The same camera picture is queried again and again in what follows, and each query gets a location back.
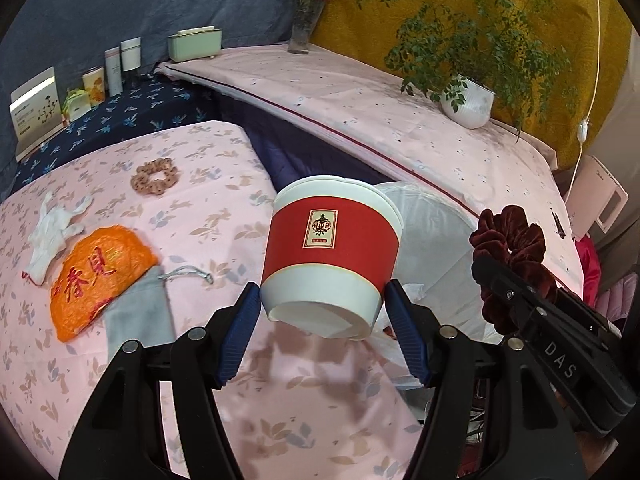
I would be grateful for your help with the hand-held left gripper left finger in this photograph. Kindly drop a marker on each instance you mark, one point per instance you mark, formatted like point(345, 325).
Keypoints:
point(240, 332)

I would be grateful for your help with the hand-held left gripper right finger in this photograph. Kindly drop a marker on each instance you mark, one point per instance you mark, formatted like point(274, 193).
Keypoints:
point(407, 335)

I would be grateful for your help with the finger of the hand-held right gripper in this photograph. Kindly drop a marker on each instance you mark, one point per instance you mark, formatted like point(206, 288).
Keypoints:
point(505, 295)

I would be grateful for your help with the burgundy velvet scrunchie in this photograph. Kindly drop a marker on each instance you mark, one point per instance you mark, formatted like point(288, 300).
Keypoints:
point(520, 235)

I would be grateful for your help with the white translucent trash bag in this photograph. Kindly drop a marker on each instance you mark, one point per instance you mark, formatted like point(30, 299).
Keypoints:
point(440, 240)

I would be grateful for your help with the red and white paper cup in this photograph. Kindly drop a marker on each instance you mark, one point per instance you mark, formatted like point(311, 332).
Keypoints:
point(330, 250)

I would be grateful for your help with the pink rabbit-print cloth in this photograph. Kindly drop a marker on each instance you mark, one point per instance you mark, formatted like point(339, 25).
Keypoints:
point(200, 240)

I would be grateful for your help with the pink and white appliance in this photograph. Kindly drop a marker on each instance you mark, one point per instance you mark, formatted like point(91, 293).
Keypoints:
point(595, 195)

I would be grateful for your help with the orange plastic bag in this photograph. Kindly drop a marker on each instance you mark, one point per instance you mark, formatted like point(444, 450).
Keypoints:
point(100, 280)

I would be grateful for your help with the beige scrunchie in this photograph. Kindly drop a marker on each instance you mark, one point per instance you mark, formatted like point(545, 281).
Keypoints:
point(150, 180)

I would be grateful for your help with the green plant in white pot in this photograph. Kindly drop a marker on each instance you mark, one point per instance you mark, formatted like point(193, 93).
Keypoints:
point(470, 105)

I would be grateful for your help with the dark purple quilted cloth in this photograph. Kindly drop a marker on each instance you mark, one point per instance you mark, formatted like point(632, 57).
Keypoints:
point(310, 150)

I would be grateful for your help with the white disposable glove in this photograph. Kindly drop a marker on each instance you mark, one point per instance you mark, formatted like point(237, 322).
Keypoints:
point(50, 230)

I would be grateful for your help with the pink cloth with red stripe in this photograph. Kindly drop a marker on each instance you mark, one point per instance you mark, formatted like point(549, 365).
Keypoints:
point(375, 110)

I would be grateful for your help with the navy floral cloth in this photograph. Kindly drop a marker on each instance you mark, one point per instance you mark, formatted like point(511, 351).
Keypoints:
point(130, 115)

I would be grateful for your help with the small green box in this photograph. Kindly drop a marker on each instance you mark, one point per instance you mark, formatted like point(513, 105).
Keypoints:
point(76, 106)

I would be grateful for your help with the yellow printed can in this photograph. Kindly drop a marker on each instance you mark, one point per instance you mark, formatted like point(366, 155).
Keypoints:
point(94, 89)

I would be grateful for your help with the yellow backdrop cloth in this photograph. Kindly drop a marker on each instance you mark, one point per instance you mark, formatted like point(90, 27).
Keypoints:
point(525, 10)

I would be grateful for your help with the white tube bottle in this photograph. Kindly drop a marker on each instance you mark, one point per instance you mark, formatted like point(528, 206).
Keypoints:
point(113, 72)

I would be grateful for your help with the green tissue box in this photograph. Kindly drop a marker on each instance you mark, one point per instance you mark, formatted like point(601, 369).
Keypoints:
point(195, 45)

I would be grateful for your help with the white jar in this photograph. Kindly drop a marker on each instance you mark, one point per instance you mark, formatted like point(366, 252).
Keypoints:
point(130, 55)

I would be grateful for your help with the white folded display card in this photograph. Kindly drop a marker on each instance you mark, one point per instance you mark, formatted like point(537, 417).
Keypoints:
point(35, 110)

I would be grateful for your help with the glass vase with pink flowers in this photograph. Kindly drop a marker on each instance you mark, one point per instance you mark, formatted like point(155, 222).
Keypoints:
point(302, 30)

